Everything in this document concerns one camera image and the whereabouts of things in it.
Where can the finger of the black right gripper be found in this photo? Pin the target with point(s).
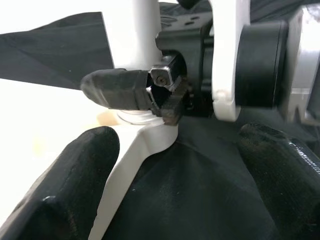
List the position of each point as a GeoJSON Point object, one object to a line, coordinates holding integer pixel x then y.
{"type": "Point", "coordinates": [117, 87]}

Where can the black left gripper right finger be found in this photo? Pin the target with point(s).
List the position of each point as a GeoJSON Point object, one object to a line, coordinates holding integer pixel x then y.
{"type": "Point", "coordinates": [285, 190]}

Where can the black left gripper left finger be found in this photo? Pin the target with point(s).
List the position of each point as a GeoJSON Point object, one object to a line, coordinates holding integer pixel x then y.
{"type": "Point", "coordinates": [62, 187]}

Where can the white plastic table leg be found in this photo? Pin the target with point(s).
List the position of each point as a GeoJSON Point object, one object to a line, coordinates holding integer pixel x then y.
{"type": "Point", "coordinates": [142, 37]}

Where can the white plastic children table top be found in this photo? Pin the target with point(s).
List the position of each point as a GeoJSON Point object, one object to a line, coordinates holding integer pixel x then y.
{"type": "Point", "coordinates": [140, 155]}

